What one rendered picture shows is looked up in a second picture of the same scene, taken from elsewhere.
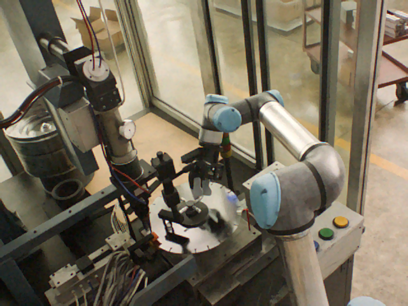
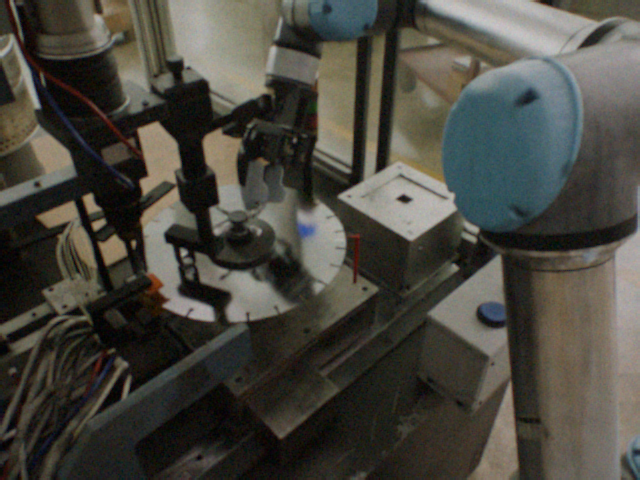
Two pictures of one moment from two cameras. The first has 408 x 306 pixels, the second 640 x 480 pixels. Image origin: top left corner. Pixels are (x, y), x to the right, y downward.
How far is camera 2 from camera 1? 66 cm
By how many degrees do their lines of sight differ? 9
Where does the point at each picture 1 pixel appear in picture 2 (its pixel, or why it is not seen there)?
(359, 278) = not seen: hidden behind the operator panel
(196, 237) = (250, 288)
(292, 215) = (605, 185)
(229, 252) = (315, 324)
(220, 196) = (298, 210)
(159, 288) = (156, 403)
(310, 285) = (600, 403)
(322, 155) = not seen: outside the picture
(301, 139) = (560, 20)
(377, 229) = not seen: hidden behind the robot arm
